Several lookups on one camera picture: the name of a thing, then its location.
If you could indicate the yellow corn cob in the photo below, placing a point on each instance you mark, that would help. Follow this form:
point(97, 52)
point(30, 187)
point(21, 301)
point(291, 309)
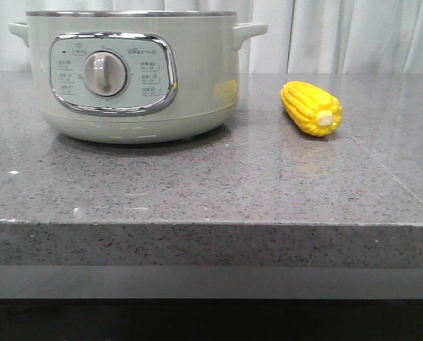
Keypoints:
point(315, 111)

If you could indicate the pale green electric pot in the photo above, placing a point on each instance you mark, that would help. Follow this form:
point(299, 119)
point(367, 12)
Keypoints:
point(135, 77)

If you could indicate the white curtain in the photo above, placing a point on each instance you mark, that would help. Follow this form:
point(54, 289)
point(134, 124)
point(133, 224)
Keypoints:
point(303, 36)

